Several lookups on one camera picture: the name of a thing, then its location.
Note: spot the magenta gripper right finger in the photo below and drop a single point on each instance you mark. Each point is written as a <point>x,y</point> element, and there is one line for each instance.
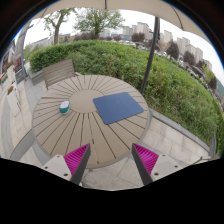
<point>152,166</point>

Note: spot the white planter box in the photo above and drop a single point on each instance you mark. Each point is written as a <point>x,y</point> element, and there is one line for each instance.
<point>13,101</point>

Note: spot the dark umbrella pole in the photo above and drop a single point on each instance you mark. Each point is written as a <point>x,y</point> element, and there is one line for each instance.
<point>151,54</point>

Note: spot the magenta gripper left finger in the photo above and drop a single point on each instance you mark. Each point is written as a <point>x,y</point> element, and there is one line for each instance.
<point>71,166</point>

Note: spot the round slatted wooden table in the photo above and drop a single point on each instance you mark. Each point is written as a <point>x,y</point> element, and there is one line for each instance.
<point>59,133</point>

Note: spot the white teal computer mouse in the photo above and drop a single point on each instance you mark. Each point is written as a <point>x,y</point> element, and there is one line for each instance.
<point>64,107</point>

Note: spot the green hedge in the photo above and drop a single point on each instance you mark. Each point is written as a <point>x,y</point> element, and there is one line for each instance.
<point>167,88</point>

